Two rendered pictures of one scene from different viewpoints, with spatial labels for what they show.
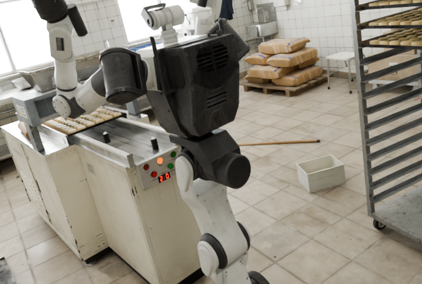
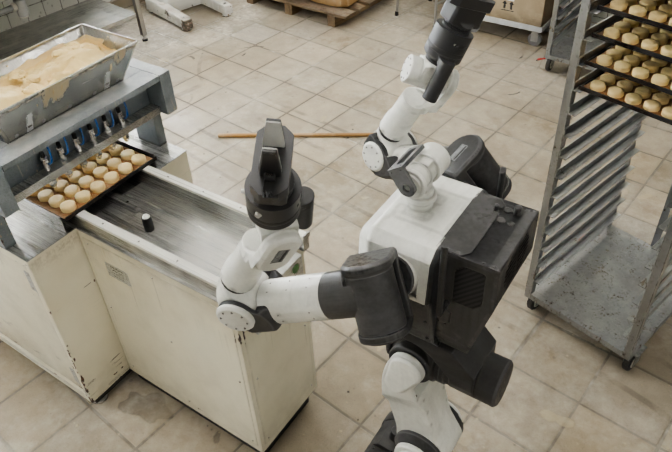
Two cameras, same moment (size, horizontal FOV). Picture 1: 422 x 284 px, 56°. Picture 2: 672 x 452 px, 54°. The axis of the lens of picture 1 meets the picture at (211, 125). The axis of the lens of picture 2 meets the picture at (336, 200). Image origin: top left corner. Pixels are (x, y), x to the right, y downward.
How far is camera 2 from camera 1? 1.01 m
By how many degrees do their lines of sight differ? 26
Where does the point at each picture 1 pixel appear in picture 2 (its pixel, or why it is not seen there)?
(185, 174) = (412, 380)
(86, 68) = (85, 84)
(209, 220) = (425, 422)
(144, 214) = (251, 364)
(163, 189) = not seen: hidden behind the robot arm
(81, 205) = (88, 323)
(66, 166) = (63, 269)
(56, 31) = (285, 244)
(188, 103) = (473, 326)
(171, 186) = not seen: hidden behind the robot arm
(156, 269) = (259, 427)
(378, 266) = (543, 371)
